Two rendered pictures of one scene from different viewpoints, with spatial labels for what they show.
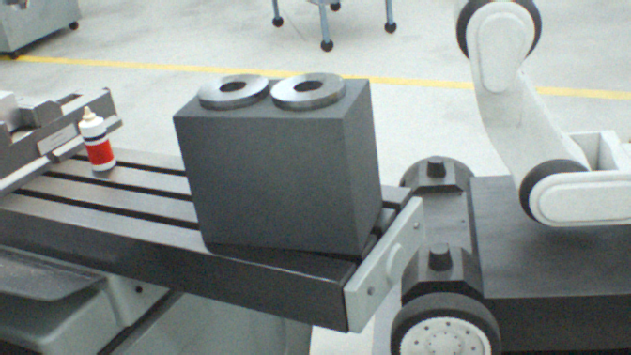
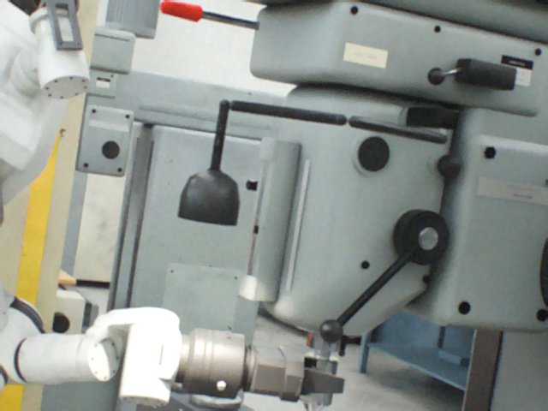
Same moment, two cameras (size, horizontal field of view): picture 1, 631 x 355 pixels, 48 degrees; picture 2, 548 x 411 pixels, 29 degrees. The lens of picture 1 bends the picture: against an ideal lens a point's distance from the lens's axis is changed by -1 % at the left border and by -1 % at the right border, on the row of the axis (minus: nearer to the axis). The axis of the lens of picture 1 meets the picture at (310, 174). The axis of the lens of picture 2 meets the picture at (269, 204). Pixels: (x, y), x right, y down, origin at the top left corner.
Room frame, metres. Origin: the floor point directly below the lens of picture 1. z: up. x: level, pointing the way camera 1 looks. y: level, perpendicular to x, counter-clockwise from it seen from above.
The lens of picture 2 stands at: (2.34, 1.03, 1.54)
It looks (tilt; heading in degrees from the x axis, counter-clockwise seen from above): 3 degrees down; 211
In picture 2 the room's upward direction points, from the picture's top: 9 degrees clockwise
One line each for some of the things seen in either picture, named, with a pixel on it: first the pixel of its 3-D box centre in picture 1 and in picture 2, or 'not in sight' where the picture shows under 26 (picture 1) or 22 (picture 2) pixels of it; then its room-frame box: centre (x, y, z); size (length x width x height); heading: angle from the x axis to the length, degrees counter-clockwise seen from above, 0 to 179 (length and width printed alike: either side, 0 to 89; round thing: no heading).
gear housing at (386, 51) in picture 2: not in sight; (396, 61); (1.04, 0.41, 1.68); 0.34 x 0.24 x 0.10; 147
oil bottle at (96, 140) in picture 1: (95, 136); not in sight; (1.11, 0.35, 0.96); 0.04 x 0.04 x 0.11
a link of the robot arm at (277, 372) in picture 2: not in sight; (252, 370); (1.13, 0.32, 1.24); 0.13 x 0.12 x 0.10; 38
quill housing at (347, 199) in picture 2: not in sight; (348, 211); (1.07, 0.39, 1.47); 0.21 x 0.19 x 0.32; 57
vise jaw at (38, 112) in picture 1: (25, 108); not in sight; (1.20, 0.48, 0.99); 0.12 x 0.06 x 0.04; 55
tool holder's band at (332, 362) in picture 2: not in sight; (321, 360); (1.08, 0.39, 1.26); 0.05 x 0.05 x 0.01
